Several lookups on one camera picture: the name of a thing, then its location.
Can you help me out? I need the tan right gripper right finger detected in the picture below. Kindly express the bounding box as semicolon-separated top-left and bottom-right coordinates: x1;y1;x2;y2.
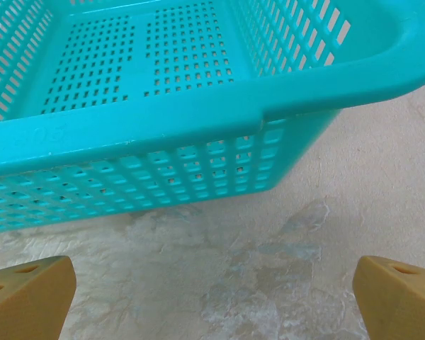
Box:
352;255;425;340

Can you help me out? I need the teal plastic basket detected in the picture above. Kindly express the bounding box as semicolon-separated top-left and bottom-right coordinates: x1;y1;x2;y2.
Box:
0;0;425;234

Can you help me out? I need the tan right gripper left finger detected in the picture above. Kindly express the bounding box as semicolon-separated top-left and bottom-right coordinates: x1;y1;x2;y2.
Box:
0;255;77;340

